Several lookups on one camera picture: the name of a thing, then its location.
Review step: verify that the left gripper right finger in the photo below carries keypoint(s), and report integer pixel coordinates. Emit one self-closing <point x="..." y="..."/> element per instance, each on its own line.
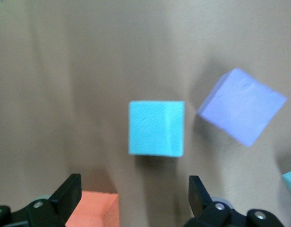
<point x="207" y="212"/>

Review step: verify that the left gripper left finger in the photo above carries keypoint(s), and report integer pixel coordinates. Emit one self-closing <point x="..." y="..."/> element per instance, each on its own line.
<point x="62" y="198"/>

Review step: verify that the orange foam cube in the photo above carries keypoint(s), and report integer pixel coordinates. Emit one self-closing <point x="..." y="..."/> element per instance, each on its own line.
<point x="96" y="210"/>

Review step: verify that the blue foam cube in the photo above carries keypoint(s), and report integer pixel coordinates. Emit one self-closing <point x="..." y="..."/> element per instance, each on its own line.
<point x="290" y="186"/>
<point x="157" y="128"/>

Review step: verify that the purple foam cube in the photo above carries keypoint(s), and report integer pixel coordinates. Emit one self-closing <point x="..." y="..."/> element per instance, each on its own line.
<point x="240" y="108"/>

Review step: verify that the brown paper table cover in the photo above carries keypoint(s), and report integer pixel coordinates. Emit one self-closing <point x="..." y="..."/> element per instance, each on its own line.
<point x="65" y="71"/>

